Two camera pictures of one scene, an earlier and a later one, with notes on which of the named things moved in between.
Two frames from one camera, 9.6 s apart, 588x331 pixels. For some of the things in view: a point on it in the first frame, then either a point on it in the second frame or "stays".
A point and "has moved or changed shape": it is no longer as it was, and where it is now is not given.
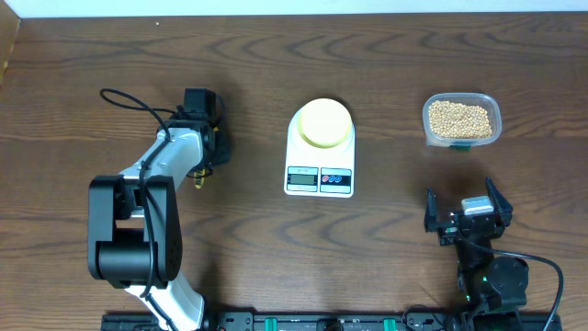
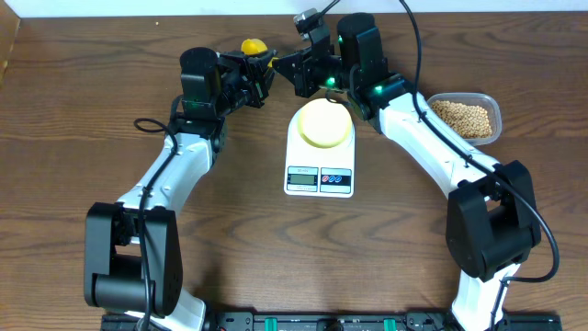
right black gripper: (504, 211) → (303, 76)
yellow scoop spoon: (198, 178) has moved or changed shape
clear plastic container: (460, 119) stays
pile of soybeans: (453, 119) stays
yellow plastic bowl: (323, 122) stays
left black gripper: (222, 155) → (247, 74)
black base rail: (346, 322) stays
